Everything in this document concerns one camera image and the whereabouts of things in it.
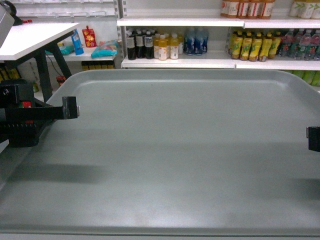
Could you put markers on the blue drink bottle right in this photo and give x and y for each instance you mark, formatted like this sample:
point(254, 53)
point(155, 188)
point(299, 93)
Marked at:
point(201, 41)

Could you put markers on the dark tea bottle blue label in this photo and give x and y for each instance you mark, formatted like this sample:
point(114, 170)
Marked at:
point(148, 43)

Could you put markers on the white middle shelf board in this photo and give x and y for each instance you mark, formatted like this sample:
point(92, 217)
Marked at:
point(209, 60)

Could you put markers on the white checkout table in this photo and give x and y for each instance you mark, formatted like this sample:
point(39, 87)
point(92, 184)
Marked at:
point(31, 40)

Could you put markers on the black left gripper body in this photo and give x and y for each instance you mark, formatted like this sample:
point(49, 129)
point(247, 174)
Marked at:
point(17, 93)

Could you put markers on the orange juice bottle top shelf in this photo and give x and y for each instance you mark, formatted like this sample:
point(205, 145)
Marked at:
point(229, 8)

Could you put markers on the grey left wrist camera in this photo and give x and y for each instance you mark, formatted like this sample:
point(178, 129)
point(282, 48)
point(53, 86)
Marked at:
point(6, 23)

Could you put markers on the blue drink bottle left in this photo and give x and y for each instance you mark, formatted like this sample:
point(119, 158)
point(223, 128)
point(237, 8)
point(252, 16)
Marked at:
point(189, 41)

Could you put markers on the red snack pouch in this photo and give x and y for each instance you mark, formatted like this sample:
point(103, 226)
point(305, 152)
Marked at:
point(89, 37)

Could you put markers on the blue drink bottle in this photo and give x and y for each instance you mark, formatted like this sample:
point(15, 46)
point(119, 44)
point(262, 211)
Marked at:
point(201, 41)
point(189, 41)

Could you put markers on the grey rectangular serving tray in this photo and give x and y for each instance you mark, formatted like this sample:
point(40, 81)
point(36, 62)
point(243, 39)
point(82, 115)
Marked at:
point(169, 153)

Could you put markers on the dark tea bottle middle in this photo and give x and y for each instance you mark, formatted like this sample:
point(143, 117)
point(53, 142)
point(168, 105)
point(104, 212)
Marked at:
point(140, 45)

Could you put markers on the yellow tea bottle right shelf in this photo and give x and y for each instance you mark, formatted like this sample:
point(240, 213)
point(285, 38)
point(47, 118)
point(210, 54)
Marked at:
point(237, 44)

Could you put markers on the white shelf board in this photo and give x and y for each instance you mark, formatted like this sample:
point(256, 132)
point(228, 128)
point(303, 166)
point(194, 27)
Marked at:
point(209, 60)
point(180, 22)

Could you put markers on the orange juice bottle left rear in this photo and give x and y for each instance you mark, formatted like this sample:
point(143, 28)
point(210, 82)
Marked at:
point(156, 45)

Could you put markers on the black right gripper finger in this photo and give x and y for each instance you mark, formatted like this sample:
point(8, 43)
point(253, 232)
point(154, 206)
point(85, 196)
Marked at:
point(313, 136)

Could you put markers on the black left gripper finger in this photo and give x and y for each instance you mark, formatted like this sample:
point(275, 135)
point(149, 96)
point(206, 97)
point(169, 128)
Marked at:
point(68, 110)
point(23, 135)

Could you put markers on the teal snack bag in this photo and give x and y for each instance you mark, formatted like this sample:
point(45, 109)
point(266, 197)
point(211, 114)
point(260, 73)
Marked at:
point(105, 49)

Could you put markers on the orange juice bottle front right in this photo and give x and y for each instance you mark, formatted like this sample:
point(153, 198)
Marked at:
point(174, 47)

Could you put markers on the dark tea bottle front left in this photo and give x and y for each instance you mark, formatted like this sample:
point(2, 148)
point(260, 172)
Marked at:
point(131, 46)

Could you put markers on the orange juice bottle front centre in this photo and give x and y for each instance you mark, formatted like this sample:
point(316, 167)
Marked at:
point(162, 43)

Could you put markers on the white top shelf board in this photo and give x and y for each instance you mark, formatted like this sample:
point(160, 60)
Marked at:
point(180, 22)

